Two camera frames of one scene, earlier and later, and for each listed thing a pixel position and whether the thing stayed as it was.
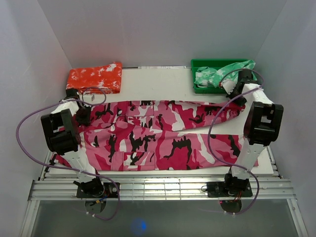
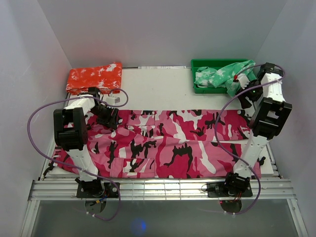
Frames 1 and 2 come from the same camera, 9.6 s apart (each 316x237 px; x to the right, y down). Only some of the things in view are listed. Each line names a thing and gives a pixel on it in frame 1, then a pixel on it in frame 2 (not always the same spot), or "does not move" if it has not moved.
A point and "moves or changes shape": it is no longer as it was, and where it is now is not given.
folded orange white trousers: (105, 79) does not move
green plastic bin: (217, 64) does not move
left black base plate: (110, 190) does not move
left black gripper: (85, 121) → (109, 121)
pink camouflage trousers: (153, 135) moves or changes shape
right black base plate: (218, 189) does not move
